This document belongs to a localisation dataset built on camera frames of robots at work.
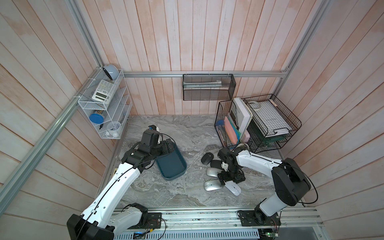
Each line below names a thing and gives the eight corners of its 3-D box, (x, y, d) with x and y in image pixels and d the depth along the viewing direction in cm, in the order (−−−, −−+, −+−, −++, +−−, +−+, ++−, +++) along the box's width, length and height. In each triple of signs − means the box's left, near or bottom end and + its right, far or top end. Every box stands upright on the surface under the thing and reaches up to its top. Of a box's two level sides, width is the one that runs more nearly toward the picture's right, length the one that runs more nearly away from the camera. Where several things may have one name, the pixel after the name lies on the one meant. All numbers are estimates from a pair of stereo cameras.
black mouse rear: (205, 165, 95) (205, 164, 93) (199, 159, 98) (199, 158, 96) (214, 157, 98) (215, 156, 97) (208, 152, 101) (208, 150, 99)
